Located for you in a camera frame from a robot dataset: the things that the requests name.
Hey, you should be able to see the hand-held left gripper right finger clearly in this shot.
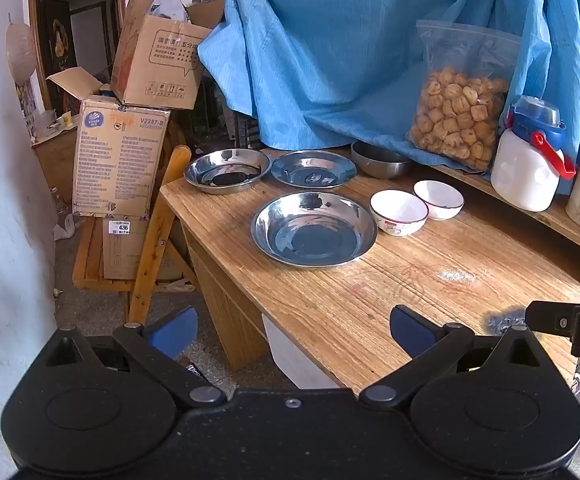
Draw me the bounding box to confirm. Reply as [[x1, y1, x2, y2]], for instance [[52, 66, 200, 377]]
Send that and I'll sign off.
[[359, 305, 546, 409]]

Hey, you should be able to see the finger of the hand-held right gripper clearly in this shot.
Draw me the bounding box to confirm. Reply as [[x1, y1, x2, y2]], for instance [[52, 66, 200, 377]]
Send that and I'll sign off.
[[525, 301, 580, 358]]

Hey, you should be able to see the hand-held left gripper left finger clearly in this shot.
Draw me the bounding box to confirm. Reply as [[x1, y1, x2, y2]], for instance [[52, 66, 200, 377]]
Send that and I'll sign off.
[[40, 306, 227, 408]]

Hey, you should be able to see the white bowl with red rim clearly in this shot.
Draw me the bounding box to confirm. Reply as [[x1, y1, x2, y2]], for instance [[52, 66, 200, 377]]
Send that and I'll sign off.
[[370, 190, 429, 237], [414, 180, 465, 222]]

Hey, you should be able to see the stainless steel plate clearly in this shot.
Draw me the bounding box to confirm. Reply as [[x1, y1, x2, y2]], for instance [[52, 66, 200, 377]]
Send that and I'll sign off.
[[251, 191, 378, 269], [183, 148, 272, 195], [270, 150, 357, 190]]

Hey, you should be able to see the stainless steel bowl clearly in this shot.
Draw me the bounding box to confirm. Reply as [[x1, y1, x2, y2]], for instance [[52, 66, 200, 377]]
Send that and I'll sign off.
[[351, 141, 412, 180]]

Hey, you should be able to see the wooden desk shelf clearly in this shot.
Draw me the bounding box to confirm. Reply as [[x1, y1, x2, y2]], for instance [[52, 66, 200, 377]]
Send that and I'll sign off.
[[432, 162, 580, 288]]

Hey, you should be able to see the cardboard box with white label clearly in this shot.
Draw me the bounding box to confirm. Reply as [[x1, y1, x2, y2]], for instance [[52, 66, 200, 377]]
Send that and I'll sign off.
[[102, 217, 171, 281]]

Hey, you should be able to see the wooden chair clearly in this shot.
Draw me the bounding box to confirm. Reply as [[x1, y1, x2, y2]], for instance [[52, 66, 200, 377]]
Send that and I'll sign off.
[[72, 145, 198, 323]]

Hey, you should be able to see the white drawer unit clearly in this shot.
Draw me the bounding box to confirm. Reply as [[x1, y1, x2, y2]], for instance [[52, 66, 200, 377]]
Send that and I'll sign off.
[[262, 312, 341, 391]]

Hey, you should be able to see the white crumpled cloth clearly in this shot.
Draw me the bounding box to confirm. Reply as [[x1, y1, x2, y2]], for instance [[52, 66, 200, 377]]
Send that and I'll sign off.
[[52, 214, 77, 241]]

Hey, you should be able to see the cardboard box with printed text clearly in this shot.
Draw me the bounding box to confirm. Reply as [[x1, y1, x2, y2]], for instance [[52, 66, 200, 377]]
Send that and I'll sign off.
[[47, 67, 171, 220]]

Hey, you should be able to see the wooden side cabinet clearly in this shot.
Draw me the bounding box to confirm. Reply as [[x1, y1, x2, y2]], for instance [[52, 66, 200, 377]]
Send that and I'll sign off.
[[32, 112, 78, 206]]

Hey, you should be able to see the black rack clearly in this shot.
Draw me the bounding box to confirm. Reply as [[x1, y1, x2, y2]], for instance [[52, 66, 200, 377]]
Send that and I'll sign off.
[[190, 67, 263, 151]]

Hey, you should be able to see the clear bag of snacks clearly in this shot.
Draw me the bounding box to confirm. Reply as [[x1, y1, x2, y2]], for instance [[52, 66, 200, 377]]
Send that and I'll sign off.
[[406, 20, 523, 172]]

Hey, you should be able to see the open cardboard box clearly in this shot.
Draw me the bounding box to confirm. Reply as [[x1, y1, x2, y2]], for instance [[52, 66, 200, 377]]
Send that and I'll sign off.
[[110, 0, 226, 111]]

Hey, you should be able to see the round paper fan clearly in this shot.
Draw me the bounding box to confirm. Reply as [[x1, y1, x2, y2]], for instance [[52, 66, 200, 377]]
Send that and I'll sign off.
[[5, 22, 38, 83]]

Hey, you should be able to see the white jug with red handle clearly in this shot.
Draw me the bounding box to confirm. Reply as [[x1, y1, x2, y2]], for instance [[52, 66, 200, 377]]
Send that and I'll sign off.
[[490, 95, 577, 212]]

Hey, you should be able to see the wooden door frame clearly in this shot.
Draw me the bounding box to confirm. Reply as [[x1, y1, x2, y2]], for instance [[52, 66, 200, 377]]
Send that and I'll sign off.
[[27, 0, 126, 113]]

